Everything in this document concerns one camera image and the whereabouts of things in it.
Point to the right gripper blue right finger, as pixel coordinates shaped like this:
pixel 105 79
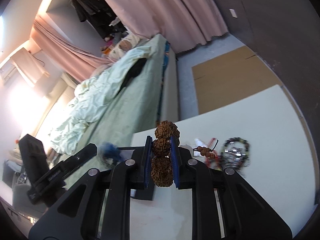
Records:
pixel 224 205

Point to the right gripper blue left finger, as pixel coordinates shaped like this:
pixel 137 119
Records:
pixel 97 206

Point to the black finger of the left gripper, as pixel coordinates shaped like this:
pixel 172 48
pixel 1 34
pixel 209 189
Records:
pixel 74 162

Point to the black jewelry box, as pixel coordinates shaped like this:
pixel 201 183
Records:
pixel 141 178

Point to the pale green duvet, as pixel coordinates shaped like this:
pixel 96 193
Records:
pixel 92 97

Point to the pink curtain left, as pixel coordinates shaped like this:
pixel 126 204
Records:
pixel 77 62

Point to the pink curtain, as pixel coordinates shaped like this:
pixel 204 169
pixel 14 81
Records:
pixel 77 62
pixel 184 23

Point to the bed with green sheet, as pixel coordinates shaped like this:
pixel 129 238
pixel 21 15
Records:
pixel 148 99

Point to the black garment on bed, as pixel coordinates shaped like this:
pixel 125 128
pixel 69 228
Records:
pixel 134 71

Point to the flat cardboard sheet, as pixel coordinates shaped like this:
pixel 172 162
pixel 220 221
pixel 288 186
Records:
pixel 231 77

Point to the bear print pillow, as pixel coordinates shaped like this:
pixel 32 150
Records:
pixel 123 46

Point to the hanging dark clothes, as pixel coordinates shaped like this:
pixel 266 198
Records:
pixel 99 15

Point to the pink curtain right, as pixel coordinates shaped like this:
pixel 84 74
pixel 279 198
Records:
pixel 184 23

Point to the white towel on wall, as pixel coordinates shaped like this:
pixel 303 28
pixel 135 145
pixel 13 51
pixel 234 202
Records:
pixel 28 66

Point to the white wall socket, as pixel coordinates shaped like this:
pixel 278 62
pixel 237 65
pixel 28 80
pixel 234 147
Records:
pixel 233 13

